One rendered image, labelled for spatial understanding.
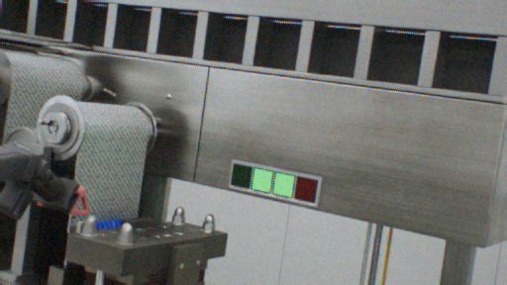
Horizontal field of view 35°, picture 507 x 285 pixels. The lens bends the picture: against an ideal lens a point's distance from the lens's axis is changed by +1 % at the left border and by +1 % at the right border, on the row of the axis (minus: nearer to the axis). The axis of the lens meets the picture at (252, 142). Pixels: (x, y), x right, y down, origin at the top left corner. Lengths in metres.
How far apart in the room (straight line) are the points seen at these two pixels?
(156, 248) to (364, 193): 0.48
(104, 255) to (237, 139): 0.46
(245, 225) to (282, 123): 2.84
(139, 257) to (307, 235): 2.82
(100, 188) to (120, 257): 0.25
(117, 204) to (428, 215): 0.74
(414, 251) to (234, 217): 1.12
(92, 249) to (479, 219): 0.82
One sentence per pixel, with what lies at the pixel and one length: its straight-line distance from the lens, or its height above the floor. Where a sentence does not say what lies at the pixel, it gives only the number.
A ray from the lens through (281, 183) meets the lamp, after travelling 1.88.
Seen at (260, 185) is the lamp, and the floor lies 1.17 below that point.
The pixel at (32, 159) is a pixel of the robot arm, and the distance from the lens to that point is 1.62.
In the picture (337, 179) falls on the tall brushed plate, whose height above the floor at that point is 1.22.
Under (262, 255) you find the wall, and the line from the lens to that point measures 4.66.
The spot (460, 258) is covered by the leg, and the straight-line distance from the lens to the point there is 1.91.
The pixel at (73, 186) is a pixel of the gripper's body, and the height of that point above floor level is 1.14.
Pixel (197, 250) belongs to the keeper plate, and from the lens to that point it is 1.88.
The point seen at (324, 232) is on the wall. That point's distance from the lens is 4.45.
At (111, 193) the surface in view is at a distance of 1.94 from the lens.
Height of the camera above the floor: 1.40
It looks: 4 degrees down
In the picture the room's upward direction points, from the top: 8 degrees clockwise
